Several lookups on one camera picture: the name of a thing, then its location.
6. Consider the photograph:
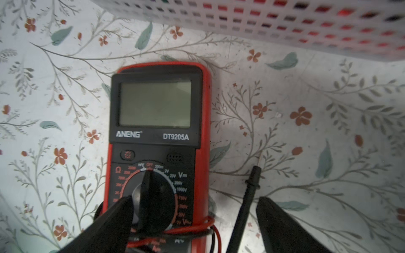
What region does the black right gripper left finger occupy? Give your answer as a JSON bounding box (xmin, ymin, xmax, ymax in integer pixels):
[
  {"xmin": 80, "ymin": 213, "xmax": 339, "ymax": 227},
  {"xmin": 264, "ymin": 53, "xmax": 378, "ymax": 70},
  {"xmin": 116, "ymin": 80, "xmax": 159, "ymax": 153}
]
[{"xmin": 60, "ymin": 196, "xmax": 134, "ymax": 253}]

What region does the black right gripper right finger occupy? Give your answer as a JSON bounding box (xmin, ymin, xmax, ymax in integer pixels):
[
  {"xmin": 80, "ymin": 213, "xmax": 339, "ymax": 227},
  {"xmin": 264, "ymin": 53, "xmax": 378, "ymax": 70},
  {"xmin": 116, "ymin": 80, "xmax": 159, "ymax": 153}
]
[{"xmin": 256, "ymin": 197, "xmax": 330, "ymax": 253}]

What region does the red multimeter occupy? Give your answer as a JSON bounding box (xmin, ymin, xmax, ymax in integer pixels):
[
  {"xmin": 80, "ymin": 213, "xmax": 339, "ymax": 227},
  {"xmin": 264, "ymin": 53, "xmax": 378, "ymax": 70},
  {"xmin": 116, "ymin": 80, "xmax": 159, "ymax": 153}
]
[{"xmin": 96, "ymin": 61, "xmax": 222, "ymax": 253}]

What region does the white plastic basket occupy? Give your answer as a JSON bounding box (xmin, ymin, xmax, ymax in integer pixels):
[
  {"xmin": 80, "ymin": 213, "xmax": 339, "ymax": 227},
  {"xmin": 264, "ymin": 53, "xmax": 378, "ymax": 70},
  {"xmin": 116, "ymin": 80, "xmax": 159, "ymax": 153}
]
[{"xmin": 97, "ymin": 0, "xmax": 405, "ymax": 62}]

